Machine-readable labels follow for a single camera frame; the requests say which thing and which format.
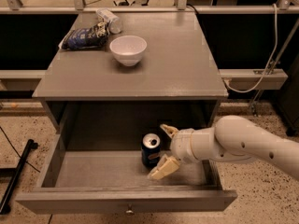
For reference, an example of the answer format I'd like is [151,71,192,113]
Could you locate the white ceramic bowl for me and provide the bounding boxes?
[109,35,147,66]

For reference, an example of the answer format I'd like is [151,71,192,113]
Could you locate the white cable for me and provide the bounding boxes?
[223,3,278,94]

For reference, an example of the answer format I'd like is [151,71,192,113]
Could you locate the open grey top drawer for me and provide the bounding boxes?
[16,105,237,214]

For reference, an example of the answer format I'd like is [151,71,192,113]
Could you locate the clear plastic water bottle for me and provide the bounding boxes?
[96,8,122,35]

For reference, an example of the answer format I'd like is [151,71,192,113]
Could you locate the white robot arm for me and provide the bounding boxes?
[149,115,299,180]

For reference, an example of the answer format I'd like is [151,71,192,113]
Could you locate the black thin floor cable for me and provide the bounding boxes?
[0,126,41,174]

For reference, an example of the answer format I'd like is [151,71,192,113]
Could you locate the black floor bar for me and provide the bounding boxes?
[0,139,38,215]

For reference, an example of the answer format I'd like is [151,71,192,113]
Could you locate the grey metal railing frame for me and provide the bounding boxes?
[0,0,299,16]

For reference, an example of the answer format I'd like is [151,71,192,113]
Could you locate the blue pepsi can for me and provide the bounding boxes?
[141,133,161,167]

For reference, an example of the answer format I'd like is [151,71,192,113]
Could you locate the metal drawer knob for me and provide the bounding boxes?
[125,204,135,216]

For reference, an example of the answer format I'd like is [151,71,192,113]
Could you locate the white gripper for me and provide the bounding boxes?
[148,124,196,180]

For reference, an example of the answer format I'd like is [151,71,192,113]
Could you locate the blue chip bag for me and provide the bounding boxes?
[59,21,109,50]

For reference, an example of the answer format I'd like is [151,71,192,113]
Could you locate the grey wooden cabinet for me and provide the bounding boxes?
[34,12,227,131]

